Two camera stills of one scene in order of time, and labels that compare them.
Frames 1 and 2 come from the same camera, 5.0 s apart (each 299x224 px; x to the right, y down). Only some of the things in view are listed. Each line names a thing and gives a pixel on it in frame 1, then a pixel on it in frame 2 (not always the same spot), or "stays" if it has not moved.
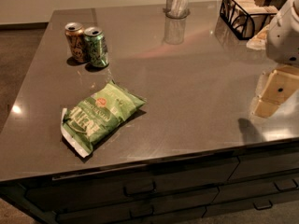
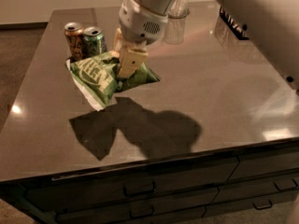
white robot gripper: x=284 y=40 to x=139 y=24
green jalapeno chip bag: x=86 y=120 to x=97 y=77
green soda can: x=96 y=46 stays
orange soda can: x=75 y=35 stays
